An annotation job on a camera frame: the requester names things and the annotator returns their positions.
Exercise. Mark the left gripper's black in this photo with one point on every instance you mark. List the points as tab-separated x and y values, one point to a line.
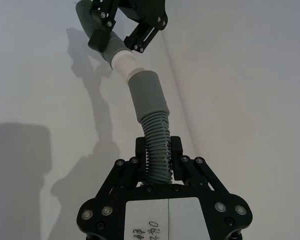
142	10

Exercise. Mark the white plastic pipe connector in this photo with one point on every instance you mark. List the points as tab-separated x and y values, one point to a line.
125	63

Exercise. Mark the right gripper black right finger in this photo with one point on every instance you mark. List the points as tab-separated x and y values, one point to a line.
197	175

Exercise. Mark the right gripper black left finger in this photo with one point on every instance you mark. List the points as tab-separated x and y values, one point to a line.
122	177

